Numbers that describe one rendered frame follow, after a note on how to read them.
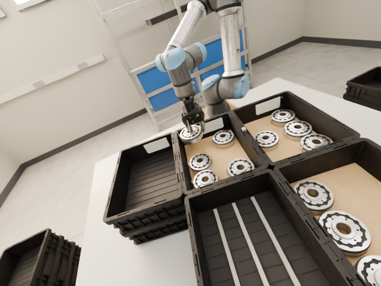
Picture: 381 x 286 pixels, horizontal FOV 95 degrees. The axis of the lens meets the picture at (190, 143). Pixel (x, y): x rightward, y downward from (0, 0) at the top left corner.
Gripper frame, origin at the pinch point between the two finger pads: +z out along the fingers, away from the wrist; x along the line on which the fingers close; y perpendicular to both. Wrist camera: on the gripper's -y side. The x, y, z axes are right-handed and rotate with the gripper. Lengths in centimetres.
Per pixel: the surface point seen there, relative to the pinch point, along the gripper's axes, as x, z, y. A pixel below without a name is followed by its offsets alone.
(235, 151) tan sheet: 13.4, 10.6, 9.5
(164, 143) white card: -18.1, 5.8, -6.8
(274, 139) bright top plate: 29.9, 7.3, 13.1
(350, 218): 31, 7, 49
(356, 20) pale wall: 289, 49, -219
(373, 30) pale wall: 294, 63, -193
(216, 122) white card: 10.7, 3.9, -7.0
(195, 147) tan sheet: -3.3, 11.1, -2.3
